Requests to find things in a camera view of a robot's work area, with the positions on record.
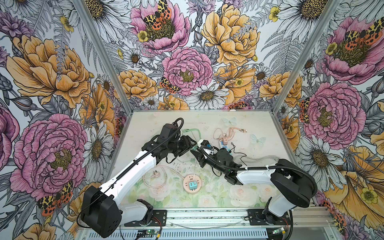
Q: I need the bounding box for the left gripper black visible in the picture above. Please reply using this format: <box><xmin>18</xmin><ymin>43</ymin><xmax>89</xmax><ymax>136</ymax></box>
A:
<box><xmin>168</xmin><ymin>135</ymin><xmax>197</xmax><ymax>157</ymax></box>

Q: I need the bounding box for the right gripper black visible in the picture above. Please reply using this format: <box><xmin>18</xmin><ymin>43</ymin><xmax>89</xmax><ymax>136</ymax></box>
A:
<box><xmin>189</xmin><ymin>146</ymin><xmax>227</xmax><ymax>174</ymax></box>

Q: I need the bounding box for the green cable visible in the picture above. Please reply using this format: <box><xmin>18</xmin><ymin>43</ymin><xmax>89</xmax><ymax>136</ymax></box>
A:
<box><xmin>167</xmin><ymin>128</ymin><xmax>202</xmax><ymax>151</ymax></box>

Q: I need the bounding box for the pink usb cable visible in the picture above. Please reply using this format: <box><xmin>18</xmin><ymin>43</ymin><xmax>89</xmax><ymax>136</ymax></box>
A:
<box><xmin>212</xmin><ymin>127</ymin><xmax>248</xmax><ymax>143</ymax></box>

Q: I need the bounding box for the white thin cable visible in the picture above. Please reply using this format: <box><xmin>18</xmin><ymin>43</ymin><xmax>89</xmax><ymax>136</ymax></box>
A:
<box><xmin>179</xmin><ymin>158</ymin><xmax>200</xmax><ymax>184</ymax></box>

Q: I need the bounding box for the teal charger adapter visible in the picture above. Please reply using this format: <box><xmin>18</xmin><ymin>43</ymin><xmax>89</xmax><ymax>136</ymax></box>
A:
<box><xmin>189</xmin><ymin>181</ymin><xmax>198</xmax><ymax>191</ymax></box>

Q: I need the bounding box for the white blue power strip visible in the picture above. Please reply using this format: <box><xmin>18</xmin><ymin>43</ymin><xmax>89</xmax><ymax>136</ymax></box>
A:
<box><xmin>219</xmin><ymin>140</ymin><xmax>231</xmax><ymax>153</ymax></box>

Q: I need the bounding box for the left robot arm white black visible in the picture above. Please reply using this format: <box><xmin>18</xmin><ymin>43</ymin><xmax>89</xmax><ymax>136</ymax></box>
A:
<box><xmin>76</xmin><ymin>118</ymin><xmax>197</xmax><ymax>238</ymax></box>

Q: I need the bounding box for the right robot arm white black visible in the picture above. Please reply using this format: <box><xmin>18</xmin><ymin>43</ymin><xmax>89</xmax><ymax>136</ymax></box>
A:
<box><xmin>191</xmin><ymin>140</ymin><xmax>318</xmax><ymax>225</ymax></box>

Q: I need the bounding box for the round pink power socket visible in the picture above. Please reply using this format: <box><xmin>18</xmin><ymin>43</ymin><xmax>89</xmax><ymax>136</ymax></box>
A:
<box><xmin>182</xmin><ymin>174</ymin><xmax>202</xmax><ymax>195</ymax></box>

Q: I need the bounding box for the green circuit board left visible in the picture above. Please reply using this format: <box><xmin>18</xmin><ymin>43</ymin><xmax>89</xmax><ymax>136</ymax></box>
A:
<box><xmin>136</xmin><ymin>230</ymin><xmax>159</xmax><ymax>238</ymax></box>

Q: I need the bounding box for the green circuit board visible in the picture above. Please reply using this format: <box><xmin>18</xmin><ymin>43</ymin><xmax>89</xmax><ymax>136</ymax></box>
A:
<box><xmin>136</xmin><ymin>230</ymin><xmax>159</xmax><ymax>238</ymax></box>
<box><xmin>272</xmin><ymin>227</ymin><xmax>286</xmax><ymax>235</ymax></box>

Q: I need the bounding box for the green circuit board right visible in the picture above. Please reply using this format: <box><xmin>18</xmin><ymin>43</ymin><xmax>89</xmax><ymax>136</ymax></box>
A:
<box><xmin>272</xmin><ymin>227</ymin><xmax>286</xmax><ymax>235</ymax></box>

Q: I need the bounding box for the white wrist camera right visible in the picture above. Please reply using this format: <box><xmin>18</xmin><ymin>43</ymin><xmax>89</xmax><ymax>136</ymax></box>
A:
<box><xmin>200</xmin><ymin>140</ymin><xmax>214</xmax><ymax>155</ymax></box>

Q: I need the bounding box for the white power strip cord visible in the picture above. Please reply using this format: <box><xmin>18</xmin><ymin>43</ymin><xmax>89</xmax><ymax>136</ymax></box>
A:
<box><xmin>233</xmin><ymin>154</ymin><xmax>283</xmax><ymax>164</ymax></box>

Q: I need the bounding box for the aluminium front rail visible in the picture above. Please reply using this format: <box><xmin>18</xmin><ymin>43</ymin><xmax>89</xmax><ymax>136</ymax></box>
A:
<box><xmin>77</xmin><ymin>207</ymin><xmax>334</xmax><ymax>230</ymax></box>

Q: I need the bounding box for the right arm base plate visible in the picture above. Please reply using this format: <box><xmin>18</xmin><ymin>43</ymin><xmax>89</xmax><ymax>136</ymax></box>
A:
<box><xmin>245</xmin><ymin>209</ymin><xmax>291</xmax><ymax>226</ymax></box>

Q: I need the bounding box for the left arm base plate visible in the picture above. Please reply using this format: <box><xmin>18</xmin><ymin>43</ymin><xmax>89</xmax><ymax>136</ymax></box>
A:
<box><xmin>124</xmin><ymin>210</ymin><xmax>168</xmax><ymax>227</ymax></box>

